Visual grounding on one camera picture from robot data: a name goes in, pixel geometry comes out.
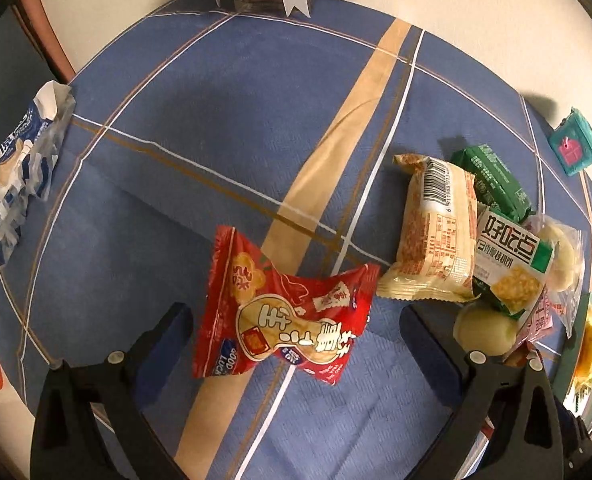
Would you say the pink board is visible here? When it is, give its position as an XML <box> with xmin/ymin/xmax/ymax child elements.
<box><xmin>16</xmin><ymin>0</ymin><xmax>76</xmax><ymax>83</ymax></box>

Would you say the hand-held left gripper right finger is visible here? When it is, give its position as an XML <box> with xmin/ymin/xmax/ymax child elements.
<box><xmin>400</xmin><ymin>305</ymin><xmax>564</xmax><ymax>480</ymax></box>

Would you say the pink snack packet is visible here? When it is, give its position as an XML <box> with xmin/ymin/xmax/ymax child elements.
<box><xmin>503</xmin><ymin>290</ymin><xmax>557</xmax><ymax>366</ymax></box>

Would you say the green snack packet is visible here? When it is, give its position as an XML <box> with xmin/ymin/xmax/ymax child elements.
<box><xmin>450</xmin><ymin>145</ymin><xmax>534</xmax><ymax>221</ymax></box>

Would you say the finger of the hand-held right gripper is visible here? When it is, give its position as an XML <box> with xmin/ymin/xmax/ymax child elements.
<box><xmin>558</xmin><ymin>400</ymin><xmax>592</xmax><ymax>466</ymax></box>

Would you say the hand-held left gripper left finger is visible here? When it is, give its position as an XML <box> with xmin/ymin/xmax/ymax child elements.
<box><xmin>30</xmin><ymin>302</ymin><xmax>194</xmax><ymax>480</ymax></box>

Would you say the blue plaid tablecloth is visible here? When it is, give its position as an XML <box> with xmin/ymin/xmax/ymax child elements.
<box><xmin>0</xmin><ymin>0</ymin><xmax>592</xmax><ymax>480</ymax></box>

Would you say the round pale pastry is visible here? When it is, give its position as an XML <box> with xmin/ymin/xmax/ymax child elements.
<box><xmin>452</xmin><ymin>304</ymin><xmax>521</xmax><ymax>358</ymax></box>

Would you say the green white cracker packet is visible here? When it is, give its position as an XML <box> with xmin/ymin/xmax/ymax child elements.
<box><xmin>471</xmin><ymin>207</ymin><xmax>557</xmax><ymax>318</ymax></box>

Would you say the teal toy house box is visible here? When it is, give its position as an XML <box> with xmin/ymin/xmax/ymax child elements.
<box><xmin>548</xmin><ymin>107</ymin><xmax>592</xmax><ymax>177</ymax></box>

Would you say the beige cracker packet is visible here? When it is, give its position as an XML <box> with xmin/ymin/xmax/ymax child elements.
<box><xmin>376</xmin><ymin>154</ymin><xmax>479</xmax><ymax>303</ymax></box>

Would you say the clear wrapped white pastry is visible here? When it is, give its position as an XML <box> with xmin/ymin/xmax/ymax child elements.
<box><xmin>523</xmin><ymin>212</ymin><xmax>586</xmax><ymax>338</ymax></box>

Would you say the red peanut snack packet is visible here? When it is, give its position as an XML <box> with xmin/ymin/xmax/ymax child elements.
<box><xmin>192</xmin><ymin>225</ymin><xmax>381</xmax><ymax>386</ymax></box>

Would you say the blue white snack wrapper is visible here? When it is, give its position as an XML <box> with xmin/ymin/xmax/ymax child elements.
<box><xmin>0</xmin><ymin>80</ymin><xmax>76</xmax><ymax>271</ymax></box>

